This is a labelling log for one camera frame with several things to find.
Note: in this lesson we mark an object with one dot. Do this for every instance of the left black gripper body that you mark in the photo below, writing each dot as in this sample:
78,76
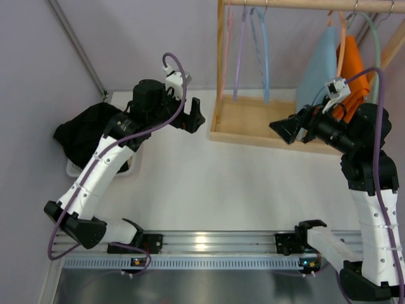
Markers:
184,118

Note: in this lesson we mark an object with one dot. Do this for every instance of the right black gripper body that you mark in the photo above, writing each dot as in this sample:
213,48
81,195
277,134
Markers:
304,123

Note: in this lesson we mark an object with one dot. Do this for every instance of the blue plastic hanger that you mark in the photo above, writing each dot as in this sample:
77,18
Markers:
263,56

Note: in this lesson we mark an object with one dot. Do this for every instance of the black trousers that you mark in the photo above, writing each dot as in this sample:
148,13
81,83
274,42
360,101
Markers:
79,137

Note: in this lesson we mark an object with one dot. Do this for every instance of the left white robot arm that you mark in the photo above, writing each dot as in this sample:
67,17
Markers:
154,105

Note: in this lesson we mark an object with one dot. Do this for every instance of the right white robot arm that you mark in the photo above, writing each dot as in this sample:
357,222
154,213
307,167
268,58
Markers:
378,273

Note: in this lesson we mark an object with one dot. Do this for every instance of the light blue trousers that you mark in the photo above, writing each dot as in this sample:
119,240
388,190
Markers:
321,68

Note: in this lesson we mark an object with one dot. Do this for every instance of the orange trousers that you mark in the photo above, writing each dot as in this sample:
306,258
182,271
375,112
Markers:
352,65

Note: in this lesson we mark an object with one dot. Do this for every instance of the green plastic hanger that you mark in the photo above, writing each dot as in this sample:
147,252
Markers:
373,96

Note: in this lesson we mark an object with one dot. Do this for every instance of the orange plastic hanger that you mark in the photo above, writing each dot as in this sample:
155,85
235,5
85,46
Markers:
341,41

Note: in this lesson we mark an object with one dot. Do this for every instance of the purple plastic hanger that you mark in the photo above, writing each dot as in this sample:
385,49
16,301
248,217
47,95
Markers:
240,51

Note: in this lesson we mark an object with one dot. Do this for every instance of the pink plastic hanger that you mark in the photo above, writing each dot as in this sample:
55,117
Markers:
230,19

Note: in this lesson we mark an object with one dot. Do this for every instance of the wooden clothes rack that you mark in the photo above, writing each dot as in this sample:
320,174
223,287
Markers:
246,120

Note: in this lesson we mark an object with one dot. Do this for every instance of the white plastic basket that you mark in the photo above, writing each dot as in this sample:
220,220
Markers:
74,171

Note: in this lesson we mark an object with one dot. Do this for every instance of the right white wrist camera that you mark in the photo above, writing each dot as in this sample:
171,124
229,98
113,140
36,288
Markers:
337,90

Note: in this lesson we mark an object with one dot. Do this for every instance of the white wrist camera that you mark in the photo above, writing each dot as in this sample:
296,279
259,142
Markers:
337,90
174,82

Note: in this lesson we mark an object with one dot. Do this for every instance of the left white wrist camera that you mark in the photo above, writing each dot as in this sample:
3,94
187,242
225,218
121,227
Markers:
174,82

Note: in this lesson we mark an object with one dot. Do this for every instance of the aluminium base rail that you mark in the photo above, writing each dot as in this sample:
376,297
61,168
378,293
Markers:
205,250

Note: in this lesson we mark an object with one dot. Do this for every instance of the grey wall profile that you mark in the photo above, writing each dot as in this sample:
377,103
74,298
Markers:
77,46

